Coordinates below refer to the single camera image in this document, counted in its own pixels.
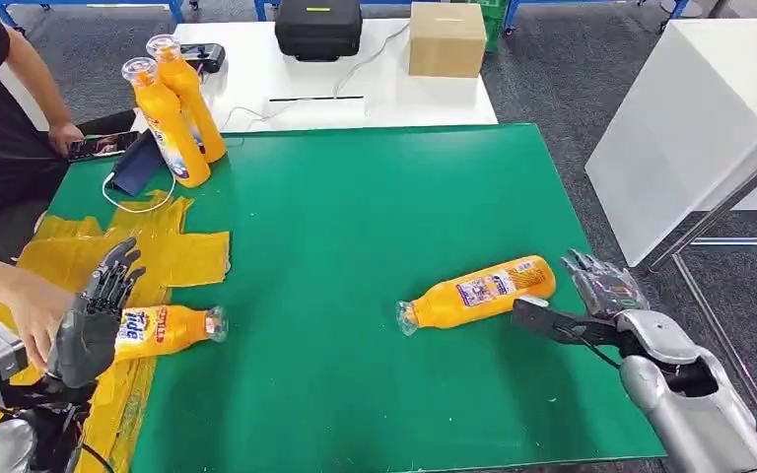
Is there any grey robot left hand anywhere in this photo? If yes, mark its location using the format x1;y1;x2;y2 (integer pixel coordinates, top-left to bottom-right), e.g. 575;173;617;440
47;237;147;391

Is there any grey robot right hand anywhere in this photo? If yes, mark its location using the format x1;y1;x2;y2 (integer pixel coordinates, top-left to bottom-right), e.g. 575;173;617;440
510;248;652;348

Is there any person's right hand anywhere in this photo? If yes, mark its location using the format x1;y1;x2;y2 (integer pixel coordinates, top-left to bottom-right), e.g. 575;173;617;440
7;275;78;372

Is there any person's left hand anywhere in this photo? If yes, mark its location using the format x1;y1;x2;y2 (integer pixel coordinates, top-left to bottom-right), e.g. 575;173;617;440
47;121;87;159

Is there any orange drink bottle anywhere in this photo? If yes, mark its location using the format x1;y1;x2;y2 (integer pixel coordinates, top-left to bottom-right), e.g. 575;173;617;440
120;55;213;190
395;254;558;338
145;33;229;166
112;304;231;365

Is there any black smartphone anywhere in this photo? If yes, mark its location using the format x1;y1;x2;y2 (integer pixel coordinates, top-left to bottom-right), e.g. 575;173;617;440
67;130;142;164

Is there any blue tablet case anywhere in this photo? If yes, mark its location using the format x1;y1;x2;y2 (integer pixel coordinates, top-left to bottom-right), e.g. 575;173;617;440
109;129;167;198

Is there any yellow sheet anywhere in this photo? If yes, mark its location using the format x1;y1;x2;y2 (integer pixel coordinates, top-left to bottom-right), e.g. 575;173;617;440
0;189;233;473

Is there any black remote controller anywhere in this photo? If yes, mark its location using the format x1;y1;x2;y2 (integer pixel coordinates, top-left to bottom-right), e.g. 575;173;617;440
178;41;229;75

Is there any white angled table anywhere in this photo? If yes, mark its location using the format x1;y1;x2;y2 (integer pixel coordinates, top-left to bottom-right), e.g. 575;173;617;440
585;18;757;268

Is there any thin black stick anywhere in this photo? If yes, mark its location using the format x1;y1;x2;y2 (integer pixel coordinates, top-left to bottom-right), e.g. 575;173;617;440
267;95;366;103

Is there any green table mat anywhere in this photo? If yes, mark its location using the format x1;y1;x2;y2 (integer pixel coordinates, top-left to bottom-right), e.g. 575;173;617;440
47;123;667;473

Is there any black hard case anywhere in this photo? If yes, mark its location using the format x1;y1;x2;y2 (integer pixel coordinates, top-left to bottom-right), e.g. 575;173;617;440
273;0;365;63

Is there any green plastic crate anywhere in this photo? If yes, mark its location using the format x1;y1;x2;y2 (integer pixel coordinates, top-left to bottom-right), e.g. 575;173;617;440
469;0;511;53

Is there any cardboard box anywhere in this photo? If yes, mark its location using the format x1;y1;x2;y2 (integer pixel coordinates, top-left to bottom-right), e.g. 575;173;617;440
407;1;489;80

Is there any white charging cable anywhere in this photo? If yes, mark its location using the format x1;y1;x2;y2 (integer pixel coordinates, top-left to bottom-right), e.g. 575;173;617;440
101;170;178;216

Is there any thin grey cable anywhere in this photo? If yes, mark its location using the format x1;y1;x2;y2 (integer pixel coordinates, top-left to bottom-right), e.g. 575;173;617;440
220;23;412;132

